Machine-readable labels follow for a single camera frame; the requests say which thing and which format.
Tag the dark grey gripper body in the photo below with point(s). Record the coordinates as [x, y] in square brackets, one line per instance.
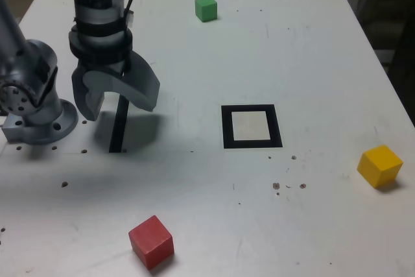
[100, 66]

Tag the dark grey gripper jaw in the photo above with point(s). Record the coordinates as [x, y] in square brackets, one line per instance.
[81, 95]

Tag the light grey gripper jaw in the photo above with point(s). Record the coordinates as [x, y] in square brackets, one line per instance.
[136, 89]

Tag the green cube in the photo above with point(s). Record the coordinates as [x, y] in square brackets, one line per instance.
[206, 9]

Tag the red cube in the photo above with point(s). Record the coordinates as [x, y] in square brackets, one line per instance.
[150, 241]

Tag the yellow cube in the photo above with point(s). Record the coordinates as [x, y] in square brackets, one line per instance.
[379, 165]

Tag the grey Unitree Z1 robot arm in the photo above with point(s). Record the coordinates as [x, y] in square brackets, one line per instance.
[32, 63]

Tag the black tape square outline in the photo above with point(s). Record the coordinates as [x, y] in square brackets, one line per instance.
[227, 127]

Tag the black tape strip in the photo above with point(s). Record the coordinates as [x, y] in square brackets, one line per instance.
[118, 131]

